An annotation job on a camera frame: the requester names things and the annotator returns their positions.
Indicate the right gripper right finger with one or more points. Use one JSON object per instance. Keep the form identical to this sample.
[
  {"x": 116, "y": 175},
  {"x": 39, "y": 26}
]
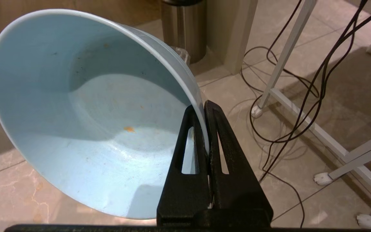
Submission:
[{"x": 237, "y": 190}]

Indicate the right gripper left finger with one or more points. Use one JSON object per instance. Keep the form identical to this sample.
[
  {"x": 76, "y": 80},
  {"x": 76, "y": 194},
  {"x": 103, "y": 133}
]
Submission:
[{"x": 185, "y": 193}]

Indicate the light blue bowl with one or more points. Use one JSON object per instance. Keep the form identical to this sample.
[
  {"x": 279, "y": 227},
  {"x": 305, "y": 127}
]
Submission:
[{"x": 85, "y": 109}]

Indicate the stainless steel trash bin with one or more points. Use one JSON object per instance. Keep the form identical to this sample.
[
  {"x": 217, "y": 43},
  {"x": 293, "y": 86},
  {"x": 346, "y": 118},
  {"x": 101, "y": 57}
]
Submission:
[{"x": 184, "y": 29}]

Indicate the orange food scrap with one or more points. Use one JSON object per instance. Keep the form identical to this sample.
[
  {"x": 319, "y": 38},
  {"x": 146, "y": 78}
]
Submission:
[{"x": 129, "y": 129}]

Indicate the white metal table frame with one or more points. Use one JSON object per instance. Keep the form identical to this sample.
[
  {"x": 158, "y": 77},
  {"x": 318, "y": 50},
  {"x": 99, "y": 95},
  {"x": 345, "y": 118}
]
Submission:
[{"x": 324, "y": 129}]

